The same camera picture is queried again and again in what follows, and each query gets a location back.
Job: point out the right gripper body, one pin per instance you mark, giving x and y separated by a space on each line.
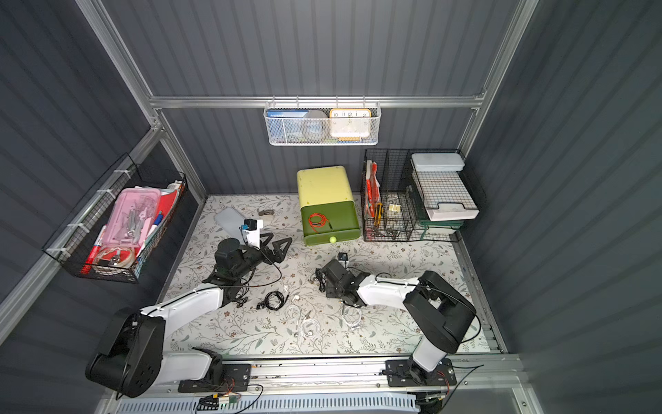
327 277

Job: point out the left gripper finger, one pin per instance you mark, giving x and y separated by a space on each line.
265 239
280 249

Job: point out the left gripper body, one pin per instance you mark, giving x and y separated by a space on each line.
264 251

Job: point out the red earphones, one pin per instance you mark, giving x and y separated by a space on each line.
318 221

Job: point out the green top drawer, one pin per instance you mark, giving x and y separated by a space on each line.
342 217

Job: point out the green yellow drawer cabinet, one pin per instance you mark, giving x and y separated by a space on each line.
323 185

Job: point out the black earphones near left arm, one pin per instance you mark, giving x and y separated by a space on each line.
238 294

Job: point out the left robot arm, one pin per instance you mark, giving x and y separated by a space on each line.
130 356

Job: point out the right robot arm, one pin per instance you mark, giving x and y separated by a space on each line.
442 314

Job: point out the white earphones right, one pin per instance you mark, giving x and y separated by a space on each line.
351 317

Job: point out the black coiled earphones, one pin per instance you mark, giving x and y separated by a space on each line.
273 301

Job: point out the white earphones lower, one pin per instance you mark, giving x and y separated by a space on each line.
310 328

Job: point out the grey plastic lid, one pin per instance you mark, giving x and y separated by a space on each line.
230 221

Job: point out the red scissors in organizer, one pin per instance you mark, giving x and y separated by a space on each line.
372 188

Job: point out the blue box in basket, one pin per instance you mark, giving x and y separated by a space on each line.
284 125

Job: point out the grey tape roll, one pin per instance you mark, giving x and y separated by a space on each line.
315 126

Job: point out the pink pencil case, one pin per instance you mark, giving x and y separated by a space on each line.
131 218

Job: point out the yellow white clock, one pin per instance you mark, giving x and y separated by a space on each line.
350 124

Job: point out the white grid paper tray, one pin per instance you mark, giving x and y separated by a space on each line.
442 191

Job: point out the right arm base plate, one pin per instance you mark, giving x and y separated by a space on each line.
405 373

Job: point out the black wire desk organizer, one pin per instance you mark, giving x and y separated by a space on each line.
400 215

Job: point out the white wire wall basket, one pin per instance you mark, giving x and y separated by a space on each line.
371 140

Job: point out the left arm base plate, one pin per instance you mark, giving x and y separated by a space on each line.
221 379

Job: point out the black wire side basket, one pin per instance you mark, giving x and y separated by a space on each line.
78 248

